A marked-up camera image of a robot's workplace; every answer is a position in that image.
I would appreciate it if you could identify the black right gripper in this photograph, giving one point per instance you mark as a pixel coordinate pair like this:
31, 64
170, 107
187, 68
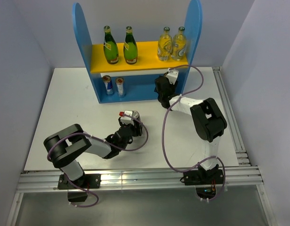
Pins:
174, 87

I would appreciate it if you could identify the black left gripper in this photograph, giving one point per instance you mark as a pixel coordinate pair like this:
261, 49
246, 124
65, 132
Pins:
137, 130

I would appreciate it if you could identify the blue silver energy can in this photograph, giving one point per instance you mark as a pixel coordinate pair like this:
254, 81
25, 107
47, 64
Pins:
108, 85
120, 86

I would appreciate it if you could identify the green glass bottle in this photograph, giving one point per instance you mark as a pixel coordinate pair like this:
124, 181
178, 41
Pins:
110, 47
130, 47

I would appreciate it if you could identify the black yellow tonic can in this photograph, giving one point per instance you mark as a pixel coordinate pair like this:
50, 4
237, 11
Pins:
136, 115

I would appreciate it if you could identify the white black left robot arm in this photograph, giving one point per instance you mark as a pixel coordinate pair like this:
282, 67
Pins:
65, 146

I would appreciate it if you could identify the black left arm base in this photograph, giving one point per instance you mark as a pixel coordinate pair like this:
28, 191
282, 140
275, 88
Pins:
77, 190

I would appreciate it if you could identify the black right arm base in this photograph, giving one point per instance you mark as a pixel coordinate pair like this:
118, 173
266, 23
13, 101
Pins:
203, 177

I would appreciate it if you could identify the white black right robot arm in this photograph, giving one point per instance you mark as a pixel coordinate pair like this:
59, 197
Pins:
208, 120

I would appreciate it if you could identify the blue and yellow shelf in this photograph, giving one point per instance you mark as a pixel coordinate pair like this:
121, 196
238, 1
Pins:
139, 78

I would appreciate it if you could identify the clear yellow glass bottle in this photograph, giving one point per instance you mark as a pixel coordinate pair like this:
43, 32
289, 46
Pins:
164, 45
178, 44

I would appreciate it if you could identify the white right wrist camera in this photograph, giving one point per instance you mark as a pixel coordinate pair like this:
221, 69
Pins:
172, 75

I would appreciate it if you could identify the aluminium rail frame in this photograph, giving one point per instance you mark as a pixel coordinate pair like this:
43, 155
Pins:
137, 189

